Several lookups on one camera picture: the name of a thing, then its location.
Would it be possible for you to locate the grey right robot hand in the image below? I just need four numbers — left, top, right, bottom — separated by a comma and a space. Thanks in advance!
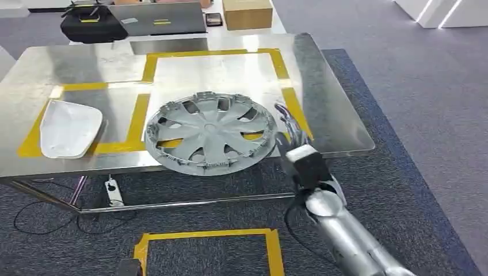
274, 102, 314, 153

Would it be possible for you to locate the silver plastic wheel hubcap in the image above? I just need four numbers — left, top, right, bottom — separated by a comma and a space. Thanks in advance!
144, 91, 279, 177

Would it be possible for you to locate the large yellow tape rectangle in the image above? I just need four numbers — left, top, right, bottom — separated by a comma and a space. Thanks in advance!
141, 48, 314, 153

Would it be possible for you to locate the dark blue carpet mat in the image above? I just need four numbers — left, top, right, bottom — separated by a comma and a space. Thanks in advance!
0, 48, 484, 276

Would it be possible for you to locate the white table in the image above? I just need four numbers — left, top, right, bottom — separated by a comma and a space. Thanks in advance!
68, 0, 287, 45

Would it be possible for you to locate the yellow floor tape outline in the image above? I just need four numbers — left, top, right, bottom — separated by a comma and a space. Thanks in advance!
133, 228, 286, 276

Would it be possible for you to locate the brown cardboard box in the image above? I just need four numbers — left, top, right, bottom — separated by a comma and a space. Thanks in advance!
222, 0, 274, 31

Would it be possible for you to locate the black phone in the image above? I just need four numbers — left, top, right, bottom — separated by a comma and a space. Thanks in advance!
205, 12, 224, 28

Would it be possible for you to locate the small yellow tape rectangle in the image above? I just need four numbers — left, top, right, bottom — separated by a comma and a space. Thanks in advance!
17, 81, 152, 159

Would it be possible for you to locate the grey laptop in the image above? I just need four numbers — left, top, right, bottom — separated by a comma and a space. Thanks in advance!
108, 2, 208, 37

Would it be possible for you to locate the white power strip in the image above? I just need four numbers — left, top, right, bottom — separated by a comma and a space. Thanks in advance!
104, 178, 125, 208

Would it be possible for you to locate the white furniture block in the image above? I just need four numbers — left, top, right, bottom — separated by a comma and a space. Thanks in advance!
392, 0, 488, 30

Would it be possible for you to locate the steel bench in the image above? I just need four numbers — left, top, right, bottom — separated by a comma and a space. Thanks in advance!
0, 32, 376, 215

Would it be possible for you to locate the black robot foot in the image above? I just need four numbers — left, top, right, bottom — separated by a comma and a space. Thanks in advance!
116, 258, 144, 276

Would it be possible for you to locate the white plastic cover part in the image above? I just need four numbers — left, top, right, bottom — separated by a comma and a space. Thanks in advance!
39, 99, 104, 160

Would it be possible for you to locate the black bag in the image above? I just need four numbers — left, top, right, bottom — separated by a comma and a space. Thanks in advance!
59, 3, 129, 44

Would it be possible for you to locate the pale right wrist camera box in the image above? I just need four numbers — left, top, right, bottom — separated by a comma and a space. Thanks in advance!
284, 144, 333, 190

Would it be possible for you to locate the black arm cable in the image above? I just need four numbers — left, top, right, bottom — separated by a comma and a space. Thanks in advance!
283, 196, 336, 266

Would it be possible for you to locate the thin black floor cable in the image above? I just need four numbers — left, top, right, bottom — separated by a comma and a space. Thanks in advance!
13, 200, 139, 236

